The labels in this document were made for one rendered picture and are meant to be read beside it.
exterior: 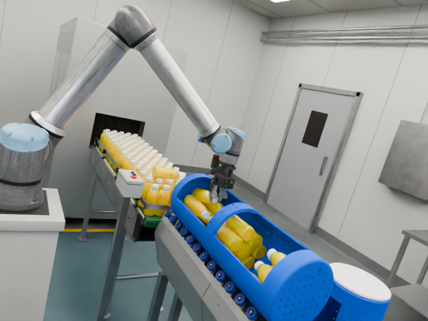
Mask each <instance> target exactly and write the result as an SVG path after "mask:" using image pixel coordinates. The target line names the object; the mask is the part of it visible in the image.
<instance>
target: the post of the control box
mask: <svg viewBox="0 0 428 321"><path fill-rule="evenodd" d="M130 199H131V198H130V197H123V196H122V200H121V203H120V209H119V213H118V218H117V223H116V227H115V232H114V236H113V241H112V244H111V250H110V256H109V259H108V265H107V268H106V273H105V277H104V282H103V287H102V291H101V297H100V300H99V306H98V309H97V315H96V320H95V321H103V320H104V314H105V311H106V305H107V302H108V297H109V293H110V288H111V283H112V279H113V274H114V270H115V266H116V262H117V257H118V251H119V248H120V243H121V239H122V234H123V231H124V225H125V220H126V216H127V211H128V208H129V203H130Z"/></svg>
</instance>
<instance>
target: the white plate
mask: <svg viewBox="0 0 428 321"><path fill-rule="evenodd" d="M330 266H331V267H332V271H333V274H334V281H335V282H336V283H338V284H339V285H341V286H342V287H343V288H345V289H347V290H348V291H350V292H352V293H354V294H356V295H358V296H361V297H363V298H366V299H370V300H373V301H388V300H389V299H390V298H391V292H390V290H389V288H388V287H387V286H386V285H385V284H384V283H383V282H381V281H380V280H379V279H377V278H376V277H375V276H373V275H371V274H369V273H368V272H366V271H364V270H362V269H359V268H357V267H354V266H351V265H348V264H343V263H332V264H330Z"/></svg>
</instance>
